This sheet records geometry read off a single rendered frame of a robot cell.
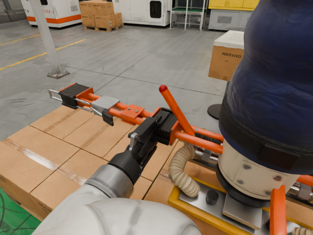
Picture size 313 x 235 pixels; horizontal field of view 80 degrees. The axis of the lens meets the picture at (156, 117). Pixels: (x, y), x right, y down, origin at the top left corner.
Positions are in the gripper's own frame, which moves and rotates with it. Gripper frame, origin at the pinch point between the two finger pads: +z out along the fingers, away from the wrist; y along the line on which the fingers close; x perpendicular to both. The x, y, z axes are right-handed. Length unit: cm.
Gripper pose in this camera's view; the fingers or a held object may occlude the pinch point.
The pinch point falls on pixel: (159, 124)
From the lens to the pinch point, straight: 54.4
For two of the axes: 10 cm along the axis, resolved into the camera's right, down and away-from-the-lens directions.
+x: 8.9, 2.7, -3.7
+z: 4.6, -5.3, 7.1
